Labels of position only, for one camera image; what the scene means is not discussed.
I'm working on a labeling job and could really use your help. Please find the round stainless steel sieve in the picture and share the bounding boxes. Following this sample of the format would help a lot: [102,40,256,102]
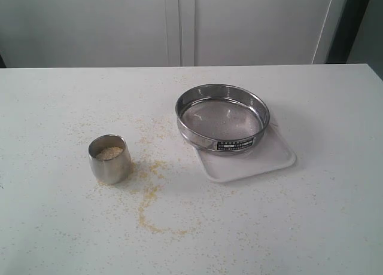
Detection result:
[175,83,270,154]

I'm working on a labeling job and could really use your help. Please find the stainless steel cup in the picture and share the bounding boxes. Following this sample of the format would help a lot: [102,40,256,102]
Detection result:
[88,134,132,185]

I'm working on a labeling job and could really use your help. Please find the yellow grain pile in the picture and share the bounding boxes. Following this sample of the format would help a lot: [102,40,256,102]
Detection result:
[95,146,123,161]

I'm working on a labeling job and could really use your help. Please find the white plastic tray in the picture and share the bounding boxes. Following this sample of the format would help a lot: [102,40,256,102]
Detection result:
[195,124,296,183]

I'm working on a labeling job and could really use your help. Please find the white cabinet doors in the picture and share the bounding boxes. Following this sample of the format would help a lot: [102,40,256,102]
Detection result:
[1,0,346,68]

